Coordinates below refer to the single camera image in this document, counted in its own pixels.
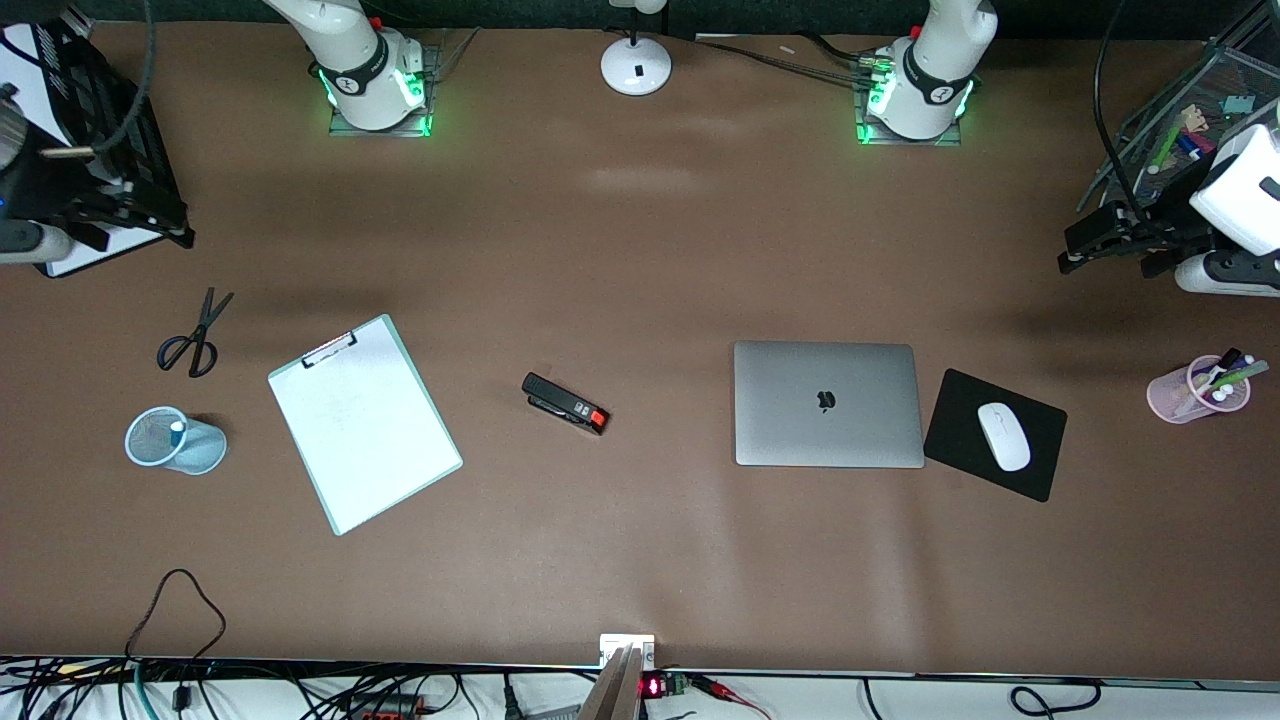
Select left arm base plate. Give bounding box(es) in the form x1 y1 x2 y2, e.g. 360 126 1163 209
853 55 963 148

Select orange power strip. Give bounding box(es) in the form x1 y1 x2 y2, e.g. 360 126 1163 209
345 694 441 720

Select black paper tray stack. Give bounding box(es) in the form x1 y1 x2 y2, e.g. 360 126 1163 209
0 20 193 279

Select white computer mouse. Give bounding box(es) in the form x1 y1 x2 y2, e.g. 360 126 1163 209
976 401 1032 473

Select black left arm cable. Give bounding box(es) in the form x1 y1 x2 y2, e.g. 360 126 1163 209
1094 0 1143 208

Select white paper sheets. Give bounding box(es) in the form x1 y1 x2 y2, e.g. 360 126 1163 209
0 25 76 131

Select black table cable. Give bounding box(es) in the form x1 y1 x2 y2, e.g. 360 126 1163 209
690 32 876 86

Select light blue mesh cup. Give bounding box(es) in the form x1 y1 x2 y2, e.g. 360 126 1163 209
124 405 229 476

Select pink translucent pen cup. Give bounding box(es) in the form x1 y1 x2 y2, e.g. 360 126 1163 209
1147 355 1253 425

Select silver laptop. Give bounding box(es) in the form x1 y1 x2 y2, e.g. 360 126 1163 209
733 340 926 469

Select small white box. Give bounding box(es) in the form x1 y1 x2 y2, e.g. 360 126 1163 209
599 633 656 670

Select grey wire mesh tray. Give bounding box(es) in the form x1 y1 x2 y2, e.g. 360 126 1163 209
1078 38 1280 291

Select light green pen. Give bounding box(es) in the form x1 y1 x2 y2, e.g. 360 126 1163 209
1200 361 1270 395

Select black coiled cable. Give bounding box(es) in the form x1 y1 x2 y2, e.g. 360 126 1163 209
1008 679 1104 718

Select red cable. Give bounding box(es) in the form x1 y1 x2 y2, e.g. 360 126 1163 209
688 674 773 720

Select black scissors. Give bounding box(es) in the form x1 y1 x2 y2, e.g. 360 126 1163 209
156 287 236 379

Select mint clipboard with paper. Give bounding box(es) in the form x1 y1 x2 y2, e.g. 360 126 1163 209
267 313 464 537

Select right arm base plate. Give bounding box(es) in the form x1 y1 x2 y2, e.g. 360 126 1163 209
328 40 441 138

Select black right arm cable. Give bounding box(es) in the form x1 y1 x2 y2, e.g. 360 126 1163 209
95 0 157 173

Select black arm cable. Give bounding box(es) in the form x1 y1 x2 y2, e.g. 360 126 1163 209
95 0 157 173
1094 0 1143 208

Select black cable bundle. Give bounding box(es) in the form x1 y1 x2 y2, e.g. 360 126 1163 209
0 655 561 720

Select black looped cable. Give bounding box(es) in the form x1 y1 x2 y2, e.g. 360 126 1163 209
125 568 227 666

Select wooden block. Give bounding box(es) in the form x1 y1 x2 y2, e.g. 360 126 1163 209
578 645 646 720

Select black stapler with red tip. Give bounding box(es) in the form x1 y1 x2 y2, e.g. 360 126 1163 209
521 371 611 437

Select white round lamp base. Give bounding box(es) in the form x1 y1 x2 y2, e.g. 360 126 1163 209
600 0 673 97

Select black mouse pad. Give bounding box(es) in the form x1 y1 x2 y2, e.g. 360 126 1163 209
922 367 1069 504

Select green marker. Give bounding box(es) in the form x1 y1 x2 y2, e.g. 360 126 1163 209
1148 120 1183 175

